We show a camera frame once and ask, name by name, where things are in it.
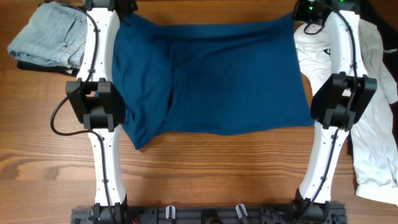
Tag left black cable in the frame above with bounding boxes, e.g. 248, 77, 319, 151
50, 0, 116, 224

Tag blue polo shirt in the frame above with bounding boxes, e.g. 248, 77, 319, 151
112, 14, 313, 149

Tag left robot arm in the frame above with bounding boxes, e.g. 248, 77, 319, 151
66, 1, 137, 223

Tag folded black garment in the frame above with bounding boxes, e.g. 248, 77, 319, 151
17, 60, 80, 77

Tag white t-shirt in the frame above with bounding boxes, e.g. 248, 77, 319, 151
294, 20, 397, 204

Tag black printed garment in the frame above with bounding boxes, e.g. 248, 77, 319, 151
346, 0, 398, 156

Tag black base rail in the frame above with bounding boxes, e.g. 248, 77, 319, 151
70, 204, 348, 224

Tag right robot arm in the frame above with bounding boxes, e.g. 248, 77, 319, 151
287, 0, 377, 223

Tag folded light blue jeans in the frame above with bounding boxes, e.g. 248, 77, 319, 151
7, 2, 88, 68

